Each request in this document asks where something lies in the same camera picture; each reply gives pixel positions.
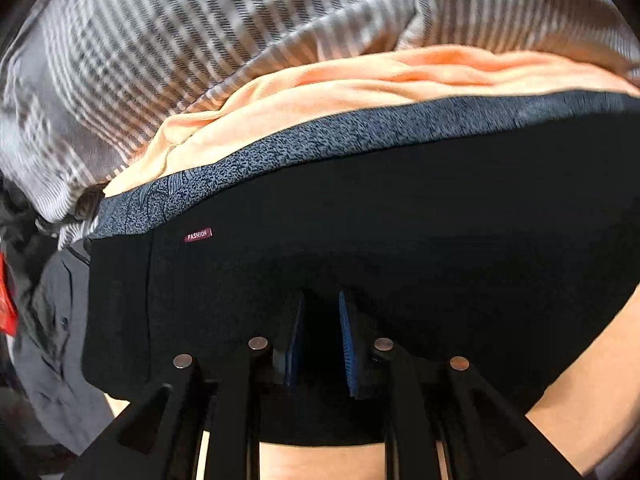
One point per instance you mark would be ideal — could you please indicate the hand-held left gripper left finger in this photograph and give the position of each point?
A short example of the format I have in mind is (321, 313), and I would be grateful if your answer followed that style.
(296, 340)

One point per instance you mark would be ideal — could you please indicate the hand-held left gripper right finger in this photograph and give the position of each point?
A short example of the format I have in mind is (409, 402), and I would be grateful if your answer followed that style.
(349, 345)

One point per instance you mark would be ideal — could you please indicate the black pants with patterned waistband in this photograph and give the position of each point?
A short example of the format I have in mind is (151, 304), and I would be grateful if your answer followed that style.
(350, 210)

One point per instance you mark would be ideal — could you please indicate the orange blanket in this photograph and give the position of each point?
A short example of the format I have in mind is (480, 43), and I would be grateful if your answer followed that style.
(310, 100)

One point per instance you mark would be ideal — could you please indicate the grey shirt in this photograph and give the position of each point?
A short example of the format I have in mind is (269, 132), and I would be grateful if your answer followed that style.
(55, 320)

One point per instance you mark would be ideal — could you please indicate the red cloth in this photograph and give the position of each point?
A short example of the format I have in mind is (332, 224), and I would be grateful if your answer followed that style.
(6, 305)

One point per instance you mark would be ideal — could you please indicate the dark crumpled cloth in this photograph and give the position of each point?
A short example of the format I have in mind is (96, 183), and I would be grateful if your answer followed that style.
(17, 225)

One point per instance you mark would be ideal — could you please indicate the grey white striped duvet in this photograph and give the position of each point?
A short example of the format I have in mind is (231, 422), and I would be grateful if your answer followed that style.
(200, 35)

